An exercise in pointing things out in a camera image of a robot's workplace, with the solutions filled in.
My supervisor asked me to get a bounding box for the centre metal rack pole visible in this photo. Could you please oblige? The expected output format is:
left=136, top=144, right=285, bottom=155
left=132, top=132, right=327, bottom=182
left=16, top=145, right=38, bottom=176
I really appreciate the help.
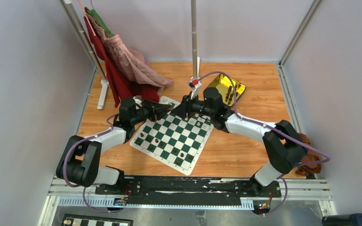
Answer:
left=190, top=0, right=200, bottom=79

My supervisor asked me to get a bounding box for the left metal rack pole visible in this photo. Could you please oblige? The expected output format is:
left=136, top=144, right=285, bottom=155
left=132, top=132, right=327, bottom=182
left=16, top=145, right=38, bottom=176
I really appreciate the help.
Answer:
left=59, top=0, right=109, bottom=110

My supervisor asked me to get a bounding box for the red cloth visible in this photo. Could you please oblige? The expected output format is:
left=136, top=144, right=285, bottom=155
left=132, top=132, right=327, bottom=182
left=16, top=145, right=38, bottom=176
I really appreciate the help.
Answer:
left=87, top=27, right=159, bottom=108

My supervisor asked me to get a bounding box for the metal rack pole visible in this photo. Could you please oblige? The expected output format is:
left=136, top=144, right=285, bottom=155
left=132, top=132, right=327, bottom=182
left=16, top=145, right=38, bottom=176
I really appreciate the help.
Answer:
left=190, top=0, right=200, bottom=79
left=59, top=0, right=109, bottom=110

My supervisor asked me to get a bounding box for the pink cloth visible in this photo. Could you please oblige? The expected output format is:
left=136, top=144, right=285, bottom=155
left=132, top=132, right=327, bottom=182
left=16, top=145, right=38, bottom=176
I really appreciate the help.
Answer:
left=84, top=9, right=173, bottom=94

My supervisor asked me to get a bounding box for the green white chess mat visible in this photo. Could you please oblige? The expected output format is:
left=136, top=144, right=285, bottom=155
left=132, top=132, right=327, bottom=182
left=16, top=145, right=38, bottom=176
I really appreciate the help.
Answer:
left=130, top=113, right=214, bottom=176

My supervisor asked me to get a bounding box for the brown cloth at right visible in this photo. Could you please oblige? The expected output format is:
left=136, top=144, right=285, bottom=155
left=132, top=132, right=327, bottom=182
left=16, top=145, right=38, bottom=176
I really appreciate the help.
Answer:
left=295, top=133, right=321, bottom=176

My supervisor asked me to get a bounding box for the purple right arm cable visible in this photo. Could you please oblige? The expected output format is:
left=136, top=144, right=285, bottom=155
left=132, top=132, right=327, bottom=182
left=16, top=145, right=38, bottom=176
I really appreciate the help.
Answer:
left=191, top=71, right=331, bottom=217

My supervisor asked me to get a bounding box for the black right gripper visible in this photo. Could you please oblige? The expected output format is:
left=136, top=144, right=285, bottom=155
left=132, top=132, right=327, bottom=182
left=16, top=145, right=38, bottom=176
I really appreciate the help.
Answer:
left=171, top=91, right=214, bottom=120

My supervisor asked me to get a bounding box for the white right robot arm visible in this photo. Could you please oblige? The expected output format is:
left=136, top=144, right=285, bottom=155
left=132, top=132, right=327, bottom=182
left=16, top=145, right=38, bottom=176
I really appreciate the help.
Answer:
left=172, top=88, right=308, bottom=197

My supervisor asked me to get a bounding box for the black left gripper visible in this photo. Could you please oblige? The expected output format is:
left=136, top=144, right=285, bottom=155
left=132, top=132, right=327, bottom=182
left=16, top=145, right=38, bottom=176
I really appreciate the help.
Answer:
left=131, top=100, right=171, bottom=126

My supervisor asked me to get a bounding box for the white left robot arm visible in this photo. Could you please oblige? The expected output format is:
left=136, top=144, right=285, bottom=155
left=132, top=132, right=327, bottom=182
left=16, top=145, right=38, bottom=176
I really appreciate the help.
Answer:
left=56, top=98, right=173, bottom=194

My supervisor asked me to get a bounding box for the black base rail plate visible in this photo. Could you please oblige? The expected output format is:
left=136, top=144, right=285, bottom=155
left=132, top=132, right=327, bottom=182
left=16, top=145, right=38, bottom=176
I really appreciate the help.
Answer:
left=94, top=175, right=281, bottom=206

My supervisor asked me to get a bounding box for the green cloth on hanger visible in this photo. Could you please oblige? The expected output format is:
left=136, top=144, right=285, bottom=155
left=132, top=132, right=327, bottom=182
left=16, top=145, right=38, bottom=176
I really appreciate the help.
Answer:
left=85, top=8, right=114, bottom=37

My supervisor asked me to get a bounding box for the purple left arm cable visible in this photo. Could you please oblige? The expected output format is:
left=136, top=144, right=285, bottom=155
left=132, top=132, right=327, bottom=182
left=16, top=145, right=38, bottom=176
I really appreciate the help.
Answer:
left=63, top=113, right=120, bottom=214

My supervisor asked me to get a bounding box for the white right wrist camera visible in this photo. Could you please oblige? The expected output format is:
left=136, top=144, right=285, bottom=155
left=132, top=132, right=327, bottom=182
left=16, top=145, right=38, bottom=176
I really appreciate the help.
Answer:
left=188, top=77, right=202, bottom=100

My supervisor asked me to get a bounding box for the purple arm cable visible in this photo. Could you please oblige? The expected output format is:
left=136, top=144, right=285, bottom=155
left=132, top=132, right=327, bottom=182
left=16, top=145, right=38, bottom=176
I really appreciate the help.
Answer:
left=191, top=71, right=331, bottom=217
left=63, top=113, right=120, bottom=214

